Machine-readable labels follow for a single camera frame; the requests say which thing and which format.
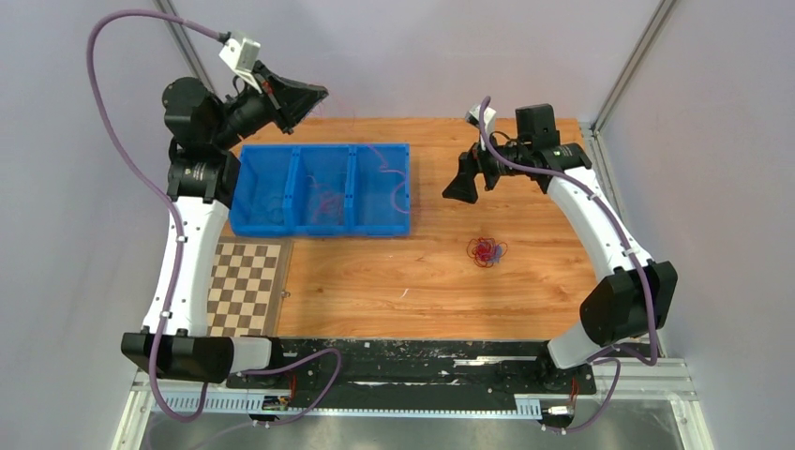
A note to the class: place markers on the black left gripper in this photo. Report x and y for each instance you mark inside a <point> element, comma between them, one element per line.
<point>287,102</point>

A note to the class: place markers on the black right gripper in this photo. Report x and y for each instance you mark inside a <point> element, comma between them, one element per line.
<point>471,163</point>

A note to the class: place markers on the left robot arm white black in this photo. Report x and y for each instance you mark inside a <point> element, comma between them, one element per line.
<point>173,342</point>

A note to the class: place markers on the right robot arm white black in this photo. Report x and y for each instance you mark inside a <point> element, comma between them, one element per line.
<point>632,298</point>

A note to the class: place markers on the blue three-compartment plastic bin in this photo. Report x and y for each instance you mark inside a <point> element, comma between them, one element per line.
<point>323,190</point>

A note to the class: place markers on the wooden chessboard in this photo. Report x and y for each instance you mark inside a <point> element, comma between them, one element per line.
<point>247,286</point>

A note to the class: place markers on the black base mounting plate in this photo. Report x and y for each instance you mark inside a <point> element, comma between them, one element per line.
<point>460,375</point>

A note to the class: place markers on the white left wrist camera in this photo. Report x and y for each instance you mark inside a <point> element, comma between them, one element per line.
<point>240,53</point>

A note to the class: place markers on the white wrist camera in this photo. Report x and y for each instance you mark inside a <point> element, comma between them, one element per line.
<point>240,53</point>
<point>478,119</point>

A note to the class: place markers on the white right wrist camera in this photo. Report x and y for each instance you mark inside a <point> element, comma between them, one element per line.
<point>478,119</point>

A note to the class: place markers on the left aluminium corner post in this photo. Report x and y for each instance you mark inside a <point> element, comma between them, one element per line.
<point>180,37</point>

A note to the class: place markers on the aluminium corner post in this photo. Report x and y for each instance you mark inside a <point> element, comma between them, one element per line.
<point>180,37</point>
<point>651,31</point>

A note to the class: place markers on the aluminium frame rail front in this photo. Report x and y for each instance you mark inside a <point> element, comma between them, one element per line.
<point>668,380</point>

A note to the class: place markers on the right aluminium corner post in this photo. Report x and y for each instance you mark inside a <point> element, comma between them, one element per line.
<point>651,31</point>

